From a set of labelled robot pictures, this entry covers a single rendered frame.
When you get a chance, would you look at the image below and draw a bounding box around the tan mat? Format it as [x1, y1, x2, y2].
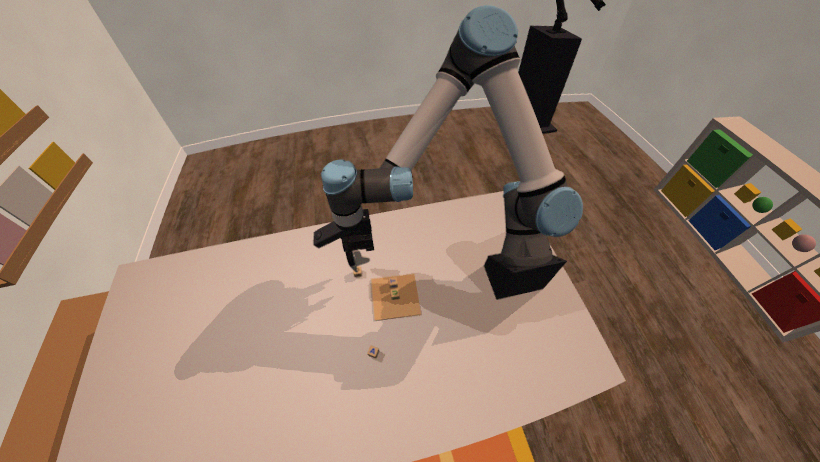
[371, 274, 421, 320]

